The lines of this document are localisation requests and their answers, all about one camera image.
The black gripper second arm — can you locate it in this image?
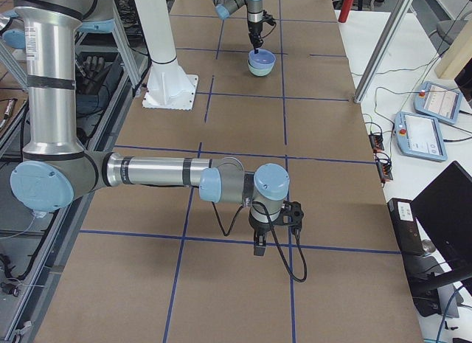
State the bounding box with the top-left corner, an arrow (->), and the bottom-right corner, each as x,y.
249,217 -> 271,256

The black gripper first arm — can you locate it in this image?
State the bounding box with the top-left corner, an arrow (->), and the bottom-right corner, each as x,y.
247,21 -> 263,54

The blue bowl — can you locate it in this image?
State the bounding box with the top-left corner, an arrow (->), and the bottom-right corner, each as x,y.
249,49 -> 276,69

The green ceramic bowl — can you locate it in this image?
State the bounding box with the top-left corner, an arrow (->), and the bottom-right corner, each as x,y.
248,63 -> 274,77

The red cylinder bottle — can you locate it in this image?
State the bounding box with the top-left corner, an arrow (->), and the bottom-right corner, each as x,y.
338,0 -> 354,23

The black orange connector module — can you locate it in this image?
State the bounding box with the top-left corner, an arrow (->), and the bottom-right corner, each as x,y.
369,133 -> 384,152

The black box device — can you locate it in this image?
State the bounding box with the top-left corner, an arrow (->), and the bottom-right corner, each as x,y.
387,198 -> 459,318

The near teach pendant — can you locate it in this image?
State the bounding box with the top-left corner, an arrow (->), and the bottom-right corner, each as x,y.
394,111 -> 448,162

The teach pendant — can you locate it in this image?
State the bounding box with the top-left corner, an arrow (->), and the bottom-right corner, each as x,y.
414,81 -> 463,125
394,111 -> 448,162

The black laptop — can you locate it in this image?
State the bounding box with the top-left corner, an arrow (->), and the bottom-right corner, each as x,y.
412,161 -> 471,268

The far teach pendant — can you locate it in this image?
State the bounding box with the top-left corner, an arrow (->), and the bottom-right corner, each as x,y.
414,81 -> 463,125

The white pedestal column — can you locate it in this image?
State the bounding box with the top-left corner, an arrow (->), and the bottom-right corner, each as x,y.
134,0 -> 198,111

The aluminium frame post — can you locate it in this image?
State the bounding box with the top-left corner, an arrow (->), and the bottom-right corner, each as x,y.
353,0 -> 413,104

